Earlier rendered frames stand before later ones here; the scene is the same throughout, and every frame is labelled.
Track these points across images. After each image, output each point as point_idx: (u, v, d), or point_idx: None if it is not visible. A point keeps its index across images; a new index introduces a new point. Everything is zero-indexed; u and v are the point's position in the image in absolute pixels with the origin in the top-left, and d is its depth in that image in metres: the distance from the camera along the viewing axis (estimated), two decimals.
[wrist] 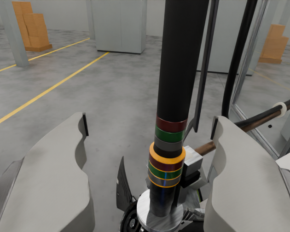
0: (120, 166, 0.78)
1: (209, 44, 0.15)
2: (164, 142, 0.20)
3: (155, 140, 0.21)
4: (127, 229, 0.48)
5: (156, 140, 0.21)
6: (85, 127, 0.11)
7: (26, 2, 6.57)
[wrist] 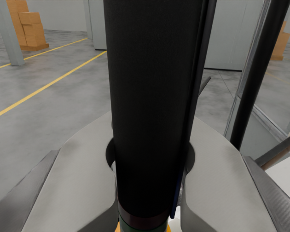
0: None
1: (194, 85, 0.07)
2: None
3: (120, 228, 0.12)
4: None
5: (120, 229, 0.12)
6: None
7: (21, 0, 6.44)
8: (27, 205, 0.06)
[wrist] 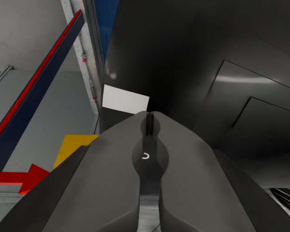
0: None
1: None
2: None
3: None
4: None
5: None
6: (146, 127, 0.11)
7: None
8: (55, 195, 0.06)
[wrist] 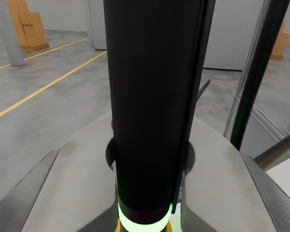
0: (197, 95, 0.41)
1: (195, 75, 0.07)
2: None
3: (120, 223, 0.12)
4: None
5: (120, 225, 0.12)
6: None
7: (21, 0, 6.45)
8: (27, 205, 0.06)
